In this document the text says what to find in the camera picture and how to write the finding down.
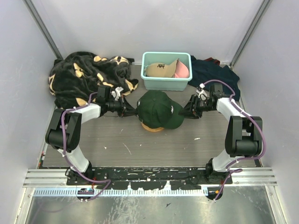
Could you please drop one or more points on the black floral fleece blanket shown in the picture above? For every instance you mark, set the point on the black floral fleece blanket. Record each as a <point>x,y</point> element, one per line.
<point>73,79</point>

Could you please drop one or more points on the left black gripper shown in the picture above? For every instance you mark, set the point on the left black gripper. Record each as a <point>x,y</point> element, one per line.
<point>125,110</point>

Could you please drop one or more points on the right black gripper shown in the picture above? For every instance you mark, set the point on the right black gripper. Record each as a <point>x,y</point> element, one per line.
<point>190,112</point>

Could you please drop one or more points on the aluminium front rail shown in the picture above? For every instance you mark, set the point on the aluminium front rail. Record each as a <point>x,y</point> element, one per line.
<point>250,176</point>

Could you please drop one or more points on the white slotted cable duct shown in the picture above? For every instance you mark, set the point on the white slotted cable duct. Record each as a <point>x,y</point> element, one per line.
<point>88,192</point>

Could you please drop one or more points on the right aluminium corner post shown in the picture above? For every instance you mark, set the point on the right aluminium corner post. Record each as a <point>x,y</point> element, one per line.
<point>250,31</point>

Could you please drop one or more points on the teal plastic bin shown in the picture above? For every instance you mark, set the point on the teal plastic bin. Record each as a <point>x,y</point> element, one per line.
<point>162,83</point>

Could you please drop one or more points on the green baseball cap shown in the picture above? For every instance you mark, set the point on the green baseball cap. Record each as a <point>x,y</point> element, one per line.
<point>155,109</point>

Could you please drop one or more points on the aluminium corner post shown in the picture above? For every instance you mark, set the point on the aluminium corner post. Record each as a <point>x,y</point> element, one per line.
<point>42,27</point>
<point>250,31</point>

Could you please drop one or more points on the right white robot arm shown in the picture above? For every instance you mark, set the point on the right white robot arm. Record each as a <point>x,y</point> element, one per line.
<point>244,137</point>

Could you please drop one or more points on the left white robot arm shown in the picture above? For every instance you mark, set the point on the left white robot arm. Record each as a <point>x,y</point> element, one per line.
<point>64,130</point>

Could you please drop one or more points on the navy blue sweater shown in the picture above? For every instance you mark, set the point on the navy blue sweater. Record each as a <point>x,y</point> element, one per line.
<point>208,69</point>

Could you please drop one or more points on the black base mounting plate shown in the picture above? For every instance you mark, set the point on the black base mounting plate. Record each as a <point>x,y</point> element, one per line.
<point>148,178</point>

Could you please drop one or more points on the wooden hat stand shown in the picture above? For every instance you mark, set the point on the wooden hat stand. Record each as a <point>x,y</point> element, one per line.
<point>153,130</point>

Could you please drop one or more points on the left aluminium corner post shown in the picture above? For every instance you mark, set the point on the left aluminium corner post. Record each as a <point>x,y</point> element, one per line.
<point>42,27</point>

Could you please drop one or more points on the tan baseball cap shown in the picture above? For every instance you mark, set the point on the tan baseball cap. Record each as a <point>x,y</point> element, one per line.
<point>161,69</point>

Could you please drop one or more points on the pink baseball cap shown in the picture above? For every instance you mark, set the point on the pink baseball cap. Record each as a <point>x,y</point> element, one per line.
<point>181,71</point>

